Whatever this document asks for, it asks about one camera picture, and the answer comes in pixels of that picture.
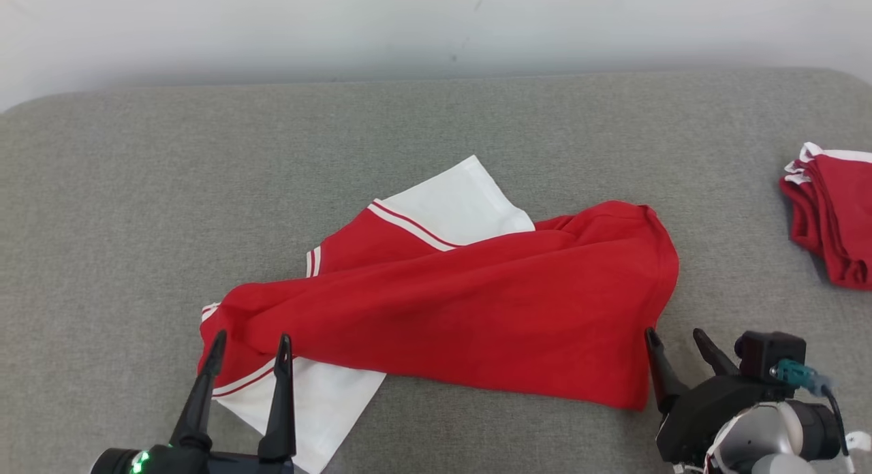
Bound grey fabric sofa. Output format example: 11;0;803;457
0;67;872;474

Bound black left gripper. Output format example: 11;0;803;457
89;330;298;474

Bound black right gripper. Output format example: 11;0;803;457
644;328;785;465

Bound red shorts with white band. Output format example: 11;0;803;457
779;142;872;291

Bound red shirt with white sleeves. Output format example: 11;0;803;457
197;154;681;474

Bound thin black cable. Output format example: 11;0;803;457
820;385;850;461

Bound teal cable connector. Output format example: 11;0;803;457
770;358;836;398

